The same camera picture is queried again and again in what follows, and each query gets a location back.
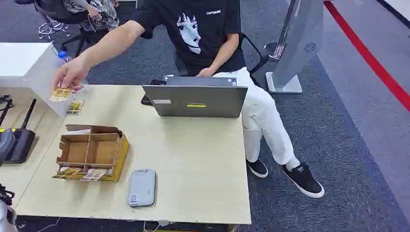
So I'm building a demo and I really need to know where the person's right hand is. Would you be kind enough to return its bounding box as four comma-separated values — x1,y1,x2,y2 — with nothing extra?
51,58,91,94

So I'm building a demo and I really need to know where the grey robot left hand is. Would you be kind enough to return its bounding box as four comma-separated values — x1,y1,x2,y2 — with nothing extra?
0,129,16,166

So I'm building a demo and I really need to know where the person's left hand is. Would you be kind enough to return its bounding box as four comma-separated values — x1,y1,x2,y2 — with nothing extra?
196,67,217,78

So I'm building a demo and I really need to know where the gold printed card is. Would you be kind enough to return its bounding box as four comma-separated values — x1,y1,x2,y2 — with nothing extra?
66,100,86,116
48,86,75,103

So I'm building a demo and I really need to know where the black router with antennas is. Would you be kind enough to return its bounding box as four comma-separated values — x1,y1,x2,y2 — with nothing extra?
0,98,37,164

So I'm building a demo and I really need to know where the blue-capped water bottle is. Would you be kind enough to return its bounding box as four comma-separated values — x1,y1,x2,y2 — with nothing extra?
58,50,73,65

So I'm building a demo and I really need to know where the seated person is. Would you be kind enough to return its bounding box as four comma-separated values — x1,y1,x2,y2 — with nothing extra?
51,0,325,199

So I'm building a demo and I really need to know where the grey laptop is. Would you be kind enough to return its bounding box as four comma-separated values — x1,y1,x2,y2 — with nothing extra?
142,76,248,119

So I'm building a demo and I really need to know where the black office chair chrome base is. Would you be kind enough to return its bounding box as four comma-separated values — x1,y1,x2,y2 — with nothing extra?
14,0,111,58

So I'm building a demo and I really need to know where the white side table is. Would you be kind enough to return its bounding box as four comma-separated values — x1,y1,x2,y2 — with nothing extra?
0,42,92,117

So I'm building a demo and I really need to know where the black armchair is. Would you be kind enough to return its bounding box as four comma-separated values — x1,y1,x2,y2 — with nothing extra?
238,33,270,87

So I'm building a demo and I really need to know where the black phone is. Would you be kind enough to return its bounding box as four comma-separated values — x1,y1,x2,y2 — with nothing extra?
140,79,167,107

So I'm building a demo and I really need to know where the person in patterned top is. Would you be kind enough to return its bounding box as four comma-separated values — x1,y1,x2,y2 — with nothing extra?
62,0,120,33

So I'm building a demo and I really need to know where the gold card in sleeve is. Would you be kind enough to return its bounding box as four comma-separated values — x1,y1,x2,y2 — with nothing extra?
53,167,83,180

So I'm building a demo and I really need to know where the wooden card box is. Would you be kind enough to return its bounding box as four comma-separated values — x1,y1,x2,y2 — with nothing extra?
52,124,131,183

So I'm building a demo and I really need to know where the white printed card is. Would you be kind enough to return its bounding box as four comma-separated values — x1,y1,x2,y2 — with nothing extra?
80,169,110,182

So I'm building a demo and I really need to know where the grey standing kiosk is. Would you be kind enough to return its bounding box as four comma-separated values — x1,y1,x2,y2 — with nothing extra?
265,0,325,94

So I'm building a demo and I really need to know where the grey card reader device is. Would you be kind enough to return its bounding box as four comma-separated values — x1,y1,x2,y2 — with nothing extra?
128,169,157,208

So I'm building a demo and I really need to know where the black cable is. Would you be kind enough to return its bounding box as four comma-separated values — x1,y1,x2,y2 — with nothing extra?
0,94,14,112

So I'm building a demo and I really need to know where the white cable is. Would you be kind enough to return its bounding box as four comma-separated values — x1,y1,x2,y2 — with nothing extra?
142,221,161,232

